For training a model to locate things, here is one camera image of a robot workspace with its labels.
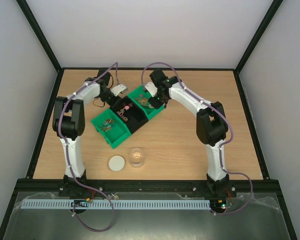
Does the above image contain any black bin with lollipops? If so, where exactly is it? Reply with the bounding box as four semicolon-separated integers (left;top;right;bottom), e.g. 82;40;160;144
109;96;149;134

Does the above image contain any silver metal scoop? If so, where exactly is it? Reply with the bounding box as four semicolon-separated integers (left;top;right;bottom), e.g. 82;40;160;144
137;98;154;109

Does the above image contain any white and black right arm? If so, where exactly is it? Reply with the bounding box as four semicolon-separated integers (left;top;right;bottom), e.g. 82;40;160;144
144;69;228;196

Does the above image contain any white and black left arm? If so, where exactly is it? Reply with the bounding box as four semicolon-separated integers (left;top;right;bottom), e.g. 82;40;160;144
52;70;127;185

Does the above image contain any green bin with star candies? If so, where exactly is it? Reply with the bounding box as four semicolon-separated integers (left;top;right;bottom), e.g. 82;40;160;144
127;85;164;120

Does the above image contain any green bin on left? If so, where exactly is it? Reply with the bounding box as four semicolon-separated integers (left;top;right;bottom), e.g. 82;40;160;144
90;109;131;149

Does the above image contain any clear plastic jar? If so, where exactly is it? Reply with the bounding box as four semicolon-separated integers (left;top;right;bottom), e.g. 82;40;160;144
128;148;146;168

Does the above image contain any white round jar lid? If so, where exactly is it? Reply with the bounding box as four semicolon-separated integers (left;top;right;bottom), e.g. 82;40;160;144
108;155;126;172

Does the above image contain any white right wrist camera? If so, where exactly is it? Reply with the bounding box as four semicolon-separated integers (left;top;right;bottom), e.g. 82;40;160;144
143;81;158;98

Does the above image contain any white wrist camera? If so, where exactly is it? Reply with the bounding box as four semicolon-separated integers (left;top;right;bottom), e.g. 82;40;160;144
143;81;158;98
110;83;128;96

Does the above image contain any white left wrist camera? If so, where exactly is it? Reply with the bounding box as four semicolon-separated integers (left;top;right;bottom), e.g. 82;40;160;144
110;83;128;96

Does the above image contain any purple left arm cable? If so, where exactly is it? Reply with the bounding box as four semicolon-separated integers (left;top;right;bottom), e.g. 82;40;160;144
57;61;120;232

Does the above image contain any light blue slotted cable duct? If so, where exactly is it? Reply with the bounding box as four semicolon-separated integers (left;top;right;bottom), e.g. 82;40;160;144
20;199;211;210

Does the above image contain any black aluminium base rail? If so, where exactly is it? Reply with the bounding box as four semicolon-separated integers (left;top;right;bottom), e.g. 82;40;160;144
13;178;283;199

